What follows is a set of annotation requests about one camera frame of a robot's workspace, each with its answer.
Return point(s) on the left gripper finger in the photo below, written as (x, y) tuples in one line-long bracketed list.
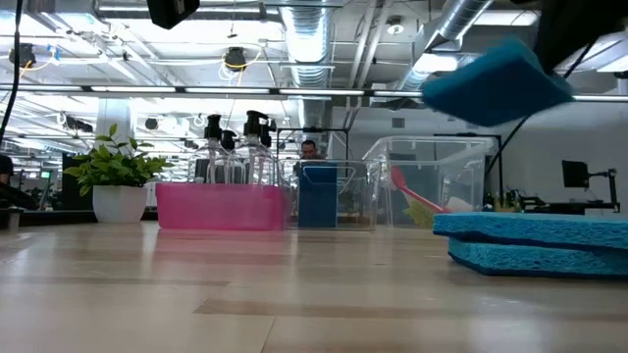
[(169, 10)]

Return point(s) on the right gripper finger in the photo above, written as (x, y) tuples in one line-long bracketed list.
[(574, 24)]

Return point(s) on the red plastic kitchen utensil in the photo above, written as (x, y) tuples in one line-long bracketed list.
[(397, 177)]

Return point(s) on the black ceiling device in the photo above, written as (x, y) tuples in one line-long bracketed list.
[(22, 54), (235, 58)]

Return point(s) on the black computer monitor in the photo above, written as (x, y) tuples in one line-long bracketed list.
[(574, 174)]

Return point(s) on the green plant in white pot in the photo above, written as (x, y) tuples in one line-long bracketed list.
[(118, 166)]

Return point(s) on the black standing desk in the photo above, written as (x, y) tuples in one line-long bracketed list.
[(569, 206)]

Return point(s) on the large clear plastic bin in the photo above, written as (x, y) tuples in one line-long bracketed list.
[(441, 166)]

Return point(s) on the person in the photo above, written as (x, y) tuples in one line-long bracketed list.
[(309, 149), (10, 188)]

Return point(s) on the pink plastic bin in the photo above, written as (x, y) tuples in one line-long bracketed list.
[(221, 206)]

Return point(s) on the small clear organizer bin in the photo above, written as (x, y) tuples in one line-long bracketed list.
[(358, 196)]

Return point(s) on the silver ventilation duct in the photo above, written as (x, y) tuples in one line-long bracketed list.
[(306, 39), (456, 24)]

